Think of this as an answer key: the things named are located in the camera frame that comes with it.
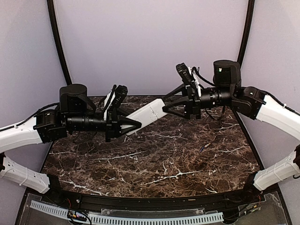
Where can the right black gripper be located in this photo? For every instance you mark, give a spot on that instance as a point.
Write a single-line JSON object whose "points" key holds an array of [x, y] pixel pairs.
{"points": [[192, 101]]}

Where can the black front rail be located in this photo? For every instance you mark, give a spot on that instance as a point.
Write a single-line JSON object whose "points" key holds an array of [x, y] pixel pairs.
{"points": [[222, 201]]}

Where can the white remote control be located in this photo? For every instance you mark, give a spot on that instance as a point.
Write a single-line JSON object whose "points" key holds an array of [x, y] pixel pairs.
{"points": [[148, 114]]}

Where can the right black frame post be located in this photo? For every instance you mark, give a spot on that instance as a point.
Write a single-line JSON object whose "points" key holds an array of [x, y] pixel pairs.
{"points": [[246, 31]]}

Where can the left black frame post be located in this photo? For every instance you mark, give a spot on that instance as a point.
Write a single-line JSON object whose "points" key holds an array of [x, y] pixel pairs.
{"points": [[57, 41]]}

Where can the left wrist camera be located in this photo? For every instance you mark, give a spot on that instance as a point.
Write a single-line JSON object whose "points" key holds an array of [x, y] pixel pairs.
{"points": [[114, 98]]}

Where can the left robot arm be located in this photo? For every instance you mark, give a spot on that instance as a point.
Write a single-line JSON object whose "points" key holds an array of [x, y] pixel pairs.
{"points": [[74, 112]]}

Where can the blue orange battery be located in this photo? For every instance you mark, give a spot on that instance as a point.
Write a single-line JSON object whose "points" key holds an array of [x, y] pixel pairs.
{"points": [[205, 146]]}

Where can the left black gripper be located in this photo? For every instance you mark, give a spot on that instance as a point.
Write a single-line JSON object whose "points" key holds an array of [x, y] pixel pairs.
{"points": [[114, 122]]}

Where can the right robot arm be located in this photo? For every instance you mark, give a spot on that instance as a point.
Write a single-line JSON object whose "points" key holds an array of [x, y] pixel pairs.
{"points": [[226, 90]]}

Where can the black frame post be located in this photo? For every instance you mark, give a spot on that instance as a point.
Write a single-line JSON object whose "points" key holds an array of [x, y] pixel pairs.
{"points": [[246, 31], [57, 41]]}

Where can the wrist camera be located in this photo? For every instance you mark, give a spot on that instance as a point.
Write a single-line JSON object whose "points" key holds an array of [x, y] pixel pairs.
{"points": [[114, 98], [188, 78]]}

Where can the white slotted cable duct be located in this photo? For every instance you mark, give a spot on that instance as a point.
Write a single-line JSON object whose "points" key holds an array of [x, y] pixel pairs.
{"points": [[123, 217]]}

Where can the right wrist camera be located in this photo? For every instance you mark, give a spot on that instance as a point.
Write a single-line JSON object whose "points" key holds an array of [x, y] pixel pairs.
{"points": [[188, 78]]}

